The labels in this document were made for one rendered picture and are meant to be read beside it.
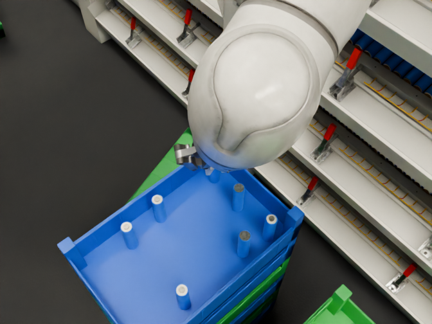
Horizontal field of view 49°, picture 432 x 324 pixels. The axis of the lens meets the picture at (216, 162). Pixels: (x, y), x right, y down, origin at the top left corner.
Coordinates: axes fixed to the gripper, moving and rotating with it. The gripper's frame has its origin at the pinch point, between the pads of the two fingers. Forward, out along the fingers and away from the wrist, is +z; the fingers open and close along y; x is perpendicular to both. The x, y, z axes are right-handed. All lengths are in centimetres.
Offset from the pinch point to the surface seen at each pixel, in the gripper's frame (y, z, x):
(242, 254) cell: 1.5, 0.4, -14.6
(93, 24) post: -23, 75, 61
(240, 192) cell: 2.8, -0.5, -5.4
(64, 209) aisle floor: -35, 54, 2
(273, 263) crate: 6.7, 4.6, -17.3
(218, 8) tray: 7.5, 13.8, 31.5
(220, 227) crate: -0.7, 4.4, -10.1
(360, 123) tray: 24.4, 0.4, 2.3
